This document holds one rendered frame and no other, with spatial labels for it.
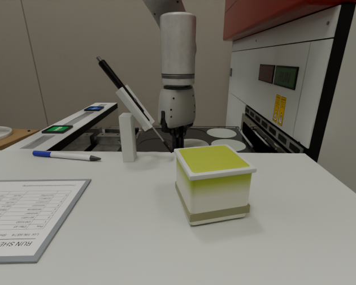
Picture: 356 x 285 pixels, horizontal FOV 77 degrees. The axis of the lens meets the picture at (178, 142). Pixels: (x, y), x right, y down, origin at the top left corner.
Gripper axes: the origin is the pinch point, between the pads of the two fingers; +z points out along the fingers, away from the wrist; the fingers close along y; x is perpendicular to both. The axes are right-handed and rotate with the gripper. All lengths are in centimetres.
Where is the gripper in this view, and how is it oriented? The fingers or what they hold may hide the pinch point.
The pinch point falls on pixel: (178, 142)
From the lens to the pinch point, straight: 62.3
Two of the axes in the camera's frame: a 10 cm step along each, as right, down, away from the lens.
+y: -7.5, 2.4, -6.2
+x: 6.7, 2.7, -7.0
